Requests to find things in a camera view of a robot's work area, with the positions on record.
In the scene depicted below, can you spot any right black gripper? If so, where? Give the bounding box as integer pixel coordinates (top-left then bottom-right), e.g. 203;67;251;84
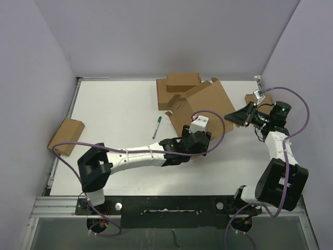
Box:
224;102;272;128

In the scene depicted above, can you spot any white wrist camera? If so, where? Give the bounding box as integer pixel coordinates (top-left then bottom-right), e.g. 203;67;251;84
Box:
253;89;265;105
189;115;209;133

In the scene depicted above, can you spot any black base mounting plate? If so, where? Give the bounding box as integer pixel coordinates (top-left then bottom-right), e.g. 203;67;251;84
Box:
75;195;262;232

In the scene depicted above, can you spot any large closed cardboard box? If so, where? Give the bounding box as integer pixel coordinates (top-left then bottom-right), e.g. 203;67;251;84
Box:
156;79;186;111

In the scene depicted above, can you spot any green white marker pen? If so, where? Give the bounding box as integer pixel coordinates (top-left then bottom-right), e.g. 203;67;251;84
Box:
152;116;162;139

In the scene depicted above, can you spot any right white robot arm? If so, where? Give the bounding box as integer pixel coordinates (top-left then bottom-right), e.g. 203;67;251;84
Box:
224;101;309;213

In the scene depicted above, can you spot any small closed cardboard box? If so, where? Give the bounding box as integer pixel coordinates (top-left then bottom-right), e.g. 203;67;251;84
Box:
166;73;201;93

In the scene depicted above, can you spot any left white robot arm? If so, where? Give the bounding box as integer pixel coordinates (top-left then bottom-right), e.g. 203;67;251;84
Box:
77;125;211;214

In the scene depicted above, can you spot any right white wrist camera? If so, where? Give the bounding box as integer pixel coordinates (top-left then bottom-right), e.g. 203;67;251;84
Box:
253;89;265;105

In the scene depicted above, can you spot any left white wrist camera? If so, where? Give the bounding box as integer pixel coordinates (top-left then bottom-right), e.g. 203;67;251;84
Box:
189;115;209;133

